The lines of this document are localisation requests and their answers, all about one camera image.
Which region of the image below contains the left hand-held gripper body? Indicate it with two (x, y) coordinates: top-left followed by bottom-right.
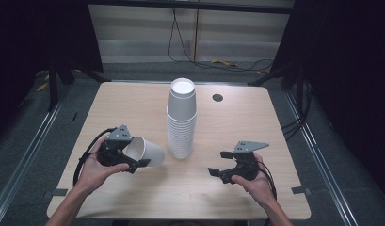
(96, 123), (134, 168)

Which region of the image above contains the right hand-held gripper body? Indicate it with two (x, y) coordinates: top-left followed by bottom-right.
(230, 140), (270, 182)

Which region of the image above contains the single white paper cup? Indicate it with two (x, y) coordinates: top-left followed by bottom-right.
(123, 136), (167, 168)

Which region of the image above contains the stack of white paper cups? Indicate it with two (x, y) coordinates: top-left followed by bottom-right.
(166, 77), (199, 160)

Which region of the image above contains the person's right hand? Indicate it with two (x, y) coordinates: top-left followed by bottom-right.
(232, 153), (276, 208)

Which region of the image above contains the person's left hand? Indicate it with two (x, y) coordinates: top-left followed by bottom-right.
(76, 138), (131, 194)

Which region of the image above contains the grey tape strip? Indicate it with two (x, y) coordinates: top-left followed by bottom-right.
(290, 186), (312, 196)
(50, 187), (69, 198)

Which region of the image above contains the black metal stand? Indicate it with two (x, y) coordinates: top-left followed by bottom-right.
(247, 62), (308, 111)
(47, 59), (104, 113)

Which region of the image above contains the black curtain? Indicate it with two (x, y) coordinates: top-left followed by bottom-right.
(270, 0), (385, 203)
(0, 0), (104, 144)

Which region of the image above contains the black horizontal bar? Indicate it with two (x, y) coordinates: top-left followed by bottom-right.
(86, 0), (296, 15)

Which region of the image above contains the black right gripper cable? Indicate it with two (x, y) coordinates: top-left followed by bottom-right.
(257, 160), (279, 202)

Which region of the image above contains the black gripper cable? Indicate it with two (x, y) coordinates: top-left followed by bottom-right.
(72, 126), (118, 186)
(257, 160), (279, 202)

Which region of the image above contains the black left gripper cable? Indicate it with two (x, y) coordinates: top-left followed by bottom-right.
(72, 126), (118, 186)

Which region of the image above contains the bundle of black floor cables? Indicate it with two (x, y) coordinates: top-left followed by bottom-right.
(280, 80), (314, 141)

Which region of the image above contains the metal floor rail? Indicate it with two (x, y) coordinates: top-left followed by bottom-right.
(283, 89), (360, 226)
(0, 84), (72, 218)

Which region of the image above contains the black hanging wall cable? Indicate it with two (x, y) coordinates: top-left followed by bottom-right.
(167, 8), (275, 73)

